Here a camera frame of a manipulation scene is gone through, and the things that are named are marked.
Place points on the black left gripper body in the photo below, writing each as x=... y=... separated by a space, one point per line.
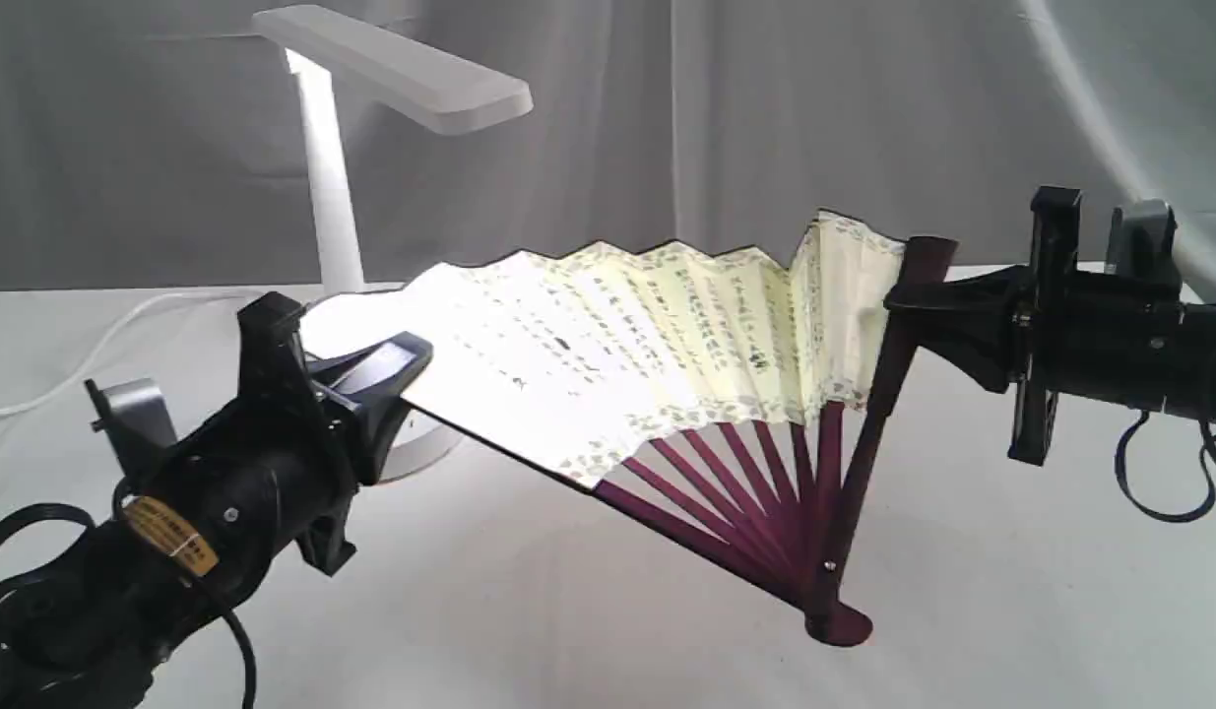
x=266 y=471

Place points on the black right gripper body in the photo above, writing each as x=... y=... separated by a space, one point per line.
x=1038 y=300

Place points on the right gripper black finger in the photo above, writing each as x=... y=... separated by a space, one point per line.
x=982 y=325

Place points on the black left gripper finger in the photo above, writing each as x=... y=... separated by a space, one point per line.
x=364 y=395

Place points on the cream folding paper fan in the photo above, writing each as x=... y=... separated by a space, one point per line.
x=732 y=403

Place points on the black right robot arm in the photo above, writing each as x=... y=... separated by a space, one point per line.
x=1139 y=346

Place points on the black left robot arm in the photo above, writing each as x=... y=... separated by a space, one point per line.
x=89 y=628

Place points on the white desk lamp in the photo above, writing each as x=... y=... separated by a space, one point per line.
x=440 y=91

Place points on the grey backdrop curtain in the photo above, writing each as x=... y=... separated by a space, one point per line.
x=158 y=143

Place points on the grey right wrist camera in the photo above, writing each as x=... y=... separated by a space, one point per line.
x=1141 y=243

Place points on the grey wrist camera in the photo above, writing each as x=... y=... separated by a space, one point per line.
x=1141 y=243
x=134 y=417

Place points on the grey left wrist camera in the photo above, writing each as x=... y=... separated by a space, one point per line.
x=134 y=417

